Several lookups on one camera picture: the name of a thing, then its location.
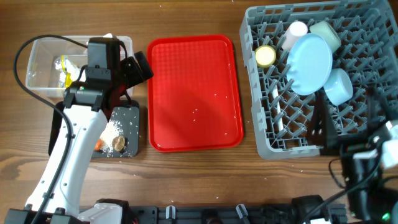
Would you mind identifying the yellow plastic cup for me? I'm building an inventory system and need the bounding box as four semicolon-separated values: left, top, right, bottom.
255;45;276;68

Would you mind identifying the clear plastic bin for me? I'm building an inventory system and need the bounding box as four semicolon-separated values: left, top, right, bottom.
25;36;133;98

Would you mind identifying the black waste tray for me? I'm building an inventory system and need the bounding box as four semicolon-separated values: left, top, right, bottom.
48;100;141;158

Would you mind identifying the white rice pile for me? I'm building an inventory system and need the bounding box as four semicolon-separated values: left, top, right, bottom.
98;107;139;154

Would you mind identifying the grey dishwasher rack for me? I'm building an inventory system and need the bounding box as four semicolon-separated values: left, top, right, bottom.
239;1;397;159

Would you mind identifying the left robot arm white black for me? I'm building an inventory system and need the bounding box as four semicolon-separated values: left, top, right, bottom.
5;35;154;224

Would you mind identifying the yellow foil wrapper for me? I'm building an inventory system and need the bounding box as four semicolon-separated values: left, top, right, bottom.
58;55;75;88

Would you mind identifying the light blue bowl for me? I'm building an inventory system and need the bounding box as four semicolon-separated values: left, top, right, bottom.
323;68;353;106

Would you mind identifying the pink plastic cup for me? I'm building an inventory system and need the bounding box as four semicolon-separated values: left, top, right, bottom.
281;21;308;52

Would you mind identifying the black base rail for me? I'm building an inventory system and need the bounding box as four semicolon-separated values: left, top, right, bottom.
121;203;348;224

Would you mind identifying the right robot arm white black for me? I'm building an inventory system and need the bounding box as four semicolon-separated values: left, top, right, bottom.
298;91;397;223

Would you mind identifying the white napkin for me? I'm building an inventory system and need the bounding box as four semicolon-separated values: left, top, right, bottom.
53;55;85;88

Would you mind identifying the white plastic spoon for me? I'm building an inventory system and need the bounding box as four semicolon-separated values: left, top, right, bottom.
272;86;284;131

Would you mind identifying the brown mushroom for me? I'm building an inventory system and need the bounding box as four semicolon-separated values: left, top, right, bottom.
112;136;126;152

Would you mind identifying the red plastic tray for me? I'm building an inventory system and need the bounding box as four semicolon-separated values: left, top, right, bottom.
147;34;244;153

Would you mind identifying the orange carrot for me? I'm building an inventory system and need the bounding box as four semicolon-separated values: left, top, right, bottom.
95;139;104;151

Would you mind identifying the green bowl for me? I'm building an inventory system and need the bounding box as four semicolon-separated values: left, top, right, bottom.
309;21;341;53

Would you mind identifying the light blue plate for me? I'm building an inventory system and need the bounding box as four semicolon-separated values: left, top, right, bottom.
286;33;333;95

